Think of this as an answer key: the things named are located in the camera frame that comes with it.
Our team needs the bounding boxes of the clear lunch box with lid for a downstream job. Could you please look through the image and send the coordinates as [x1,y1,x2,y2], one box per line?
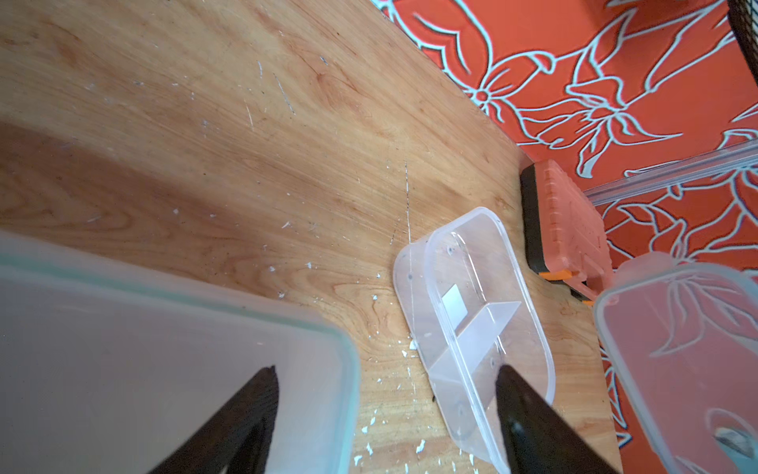
[393,207,557,473]

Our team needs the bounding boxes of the orange plastic tool case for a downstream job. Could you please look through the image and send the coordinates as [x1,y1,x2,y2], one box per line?
[520,160,614,306]

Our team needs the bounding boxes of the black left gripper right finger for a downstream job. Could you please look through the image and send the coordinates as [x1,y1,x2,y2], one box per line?
[495,365,616,474]

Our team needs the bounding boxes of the clear lunch box lid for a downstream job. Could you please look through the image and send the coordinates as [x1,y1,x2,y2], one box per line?
[594,252,757,473]

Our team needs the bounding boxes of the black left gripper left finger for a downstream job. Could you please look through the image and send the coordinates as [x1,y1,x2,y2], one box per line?
[152,367,280,473]

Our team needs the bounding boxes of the black wire wall basket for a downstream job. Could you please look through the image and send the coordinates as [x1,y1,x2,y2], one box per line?
[728,0,757,69]

